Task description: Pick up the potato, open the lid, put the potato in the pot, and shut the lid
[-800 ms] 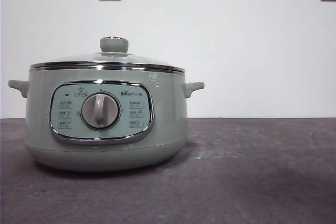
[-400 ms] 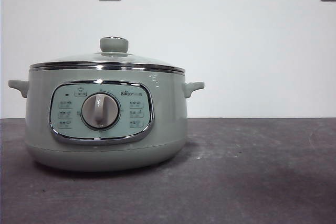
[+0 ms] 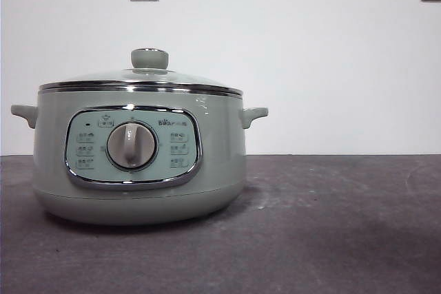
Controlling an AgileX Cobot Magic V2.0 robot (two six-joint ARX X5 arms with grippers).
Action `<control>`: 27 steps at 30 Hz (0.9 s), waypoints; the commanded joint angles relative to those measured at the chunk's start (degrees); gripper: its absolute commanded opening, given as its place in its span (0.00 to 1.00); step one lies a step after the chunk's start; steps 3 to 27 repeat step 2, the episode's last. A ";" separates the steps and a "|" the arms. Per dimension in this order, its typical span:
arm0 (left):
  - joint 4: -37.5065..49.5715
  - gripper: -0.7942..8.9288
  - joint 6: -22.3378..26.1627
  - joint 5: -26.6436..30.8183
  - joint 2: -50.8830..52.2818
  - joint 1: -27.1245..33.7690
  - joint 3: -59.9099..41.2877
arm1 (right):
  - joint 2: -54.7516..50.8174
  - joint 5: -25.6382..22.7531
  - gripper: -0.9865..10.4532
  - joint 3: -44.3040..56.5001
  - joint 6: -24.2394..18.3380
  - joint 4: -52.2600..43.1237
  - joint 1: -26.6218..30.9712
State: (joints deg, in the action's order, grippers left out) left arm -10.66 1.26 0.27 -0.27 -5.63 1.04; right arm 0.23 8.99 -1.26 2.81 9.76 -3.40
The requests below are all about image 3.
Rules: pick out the glass lid with green knob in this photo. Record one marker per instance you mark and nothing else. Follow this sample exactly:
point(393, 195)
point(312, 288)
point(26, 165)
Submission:
point(149, 59)

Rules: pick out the pale green electric pot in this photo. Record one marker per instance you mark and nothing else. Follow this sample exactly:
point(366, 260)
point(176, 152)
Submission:
point(220, 156)

